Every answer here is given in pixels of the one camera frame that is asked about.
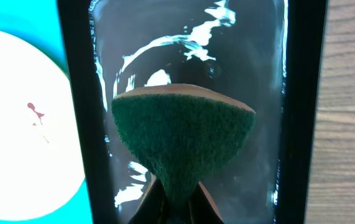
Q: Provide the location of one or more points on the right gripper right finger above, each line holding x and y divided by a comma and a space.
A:
203, 209

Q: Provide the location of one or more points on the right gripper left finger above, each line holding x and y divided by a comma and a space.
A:
153, 208

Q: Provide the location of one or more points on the green scrub sponge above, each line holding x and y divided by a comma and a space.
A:
181, 133

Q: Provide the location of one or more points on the yellow green plate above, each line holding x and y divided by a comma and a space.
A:
18, 130

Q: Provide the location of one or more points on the black plastic tray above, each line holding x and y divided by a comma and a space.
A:
264, 53

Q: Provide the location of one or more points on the teal plastic tray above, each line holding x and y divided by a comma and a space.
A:
40, 31

